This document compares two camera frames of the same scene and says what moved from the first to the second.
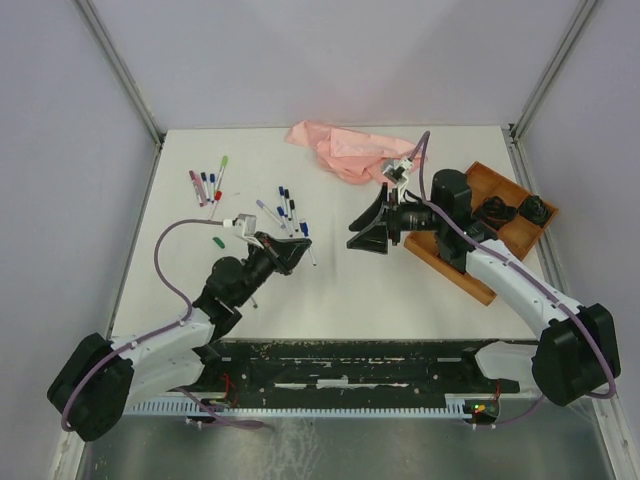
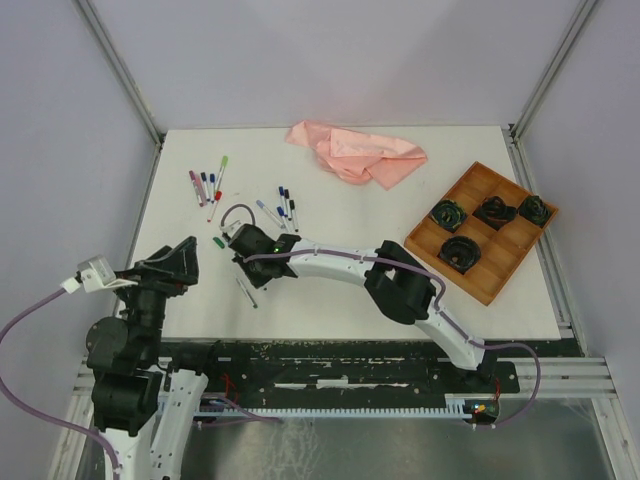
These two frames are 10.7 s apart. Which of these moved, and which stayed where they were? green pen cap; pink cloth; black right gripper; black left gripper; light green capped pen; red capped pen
Moved: black left gripper; black right gripper
Stayed: light green capped pen; green pen cap; pink cloth; red capped pen
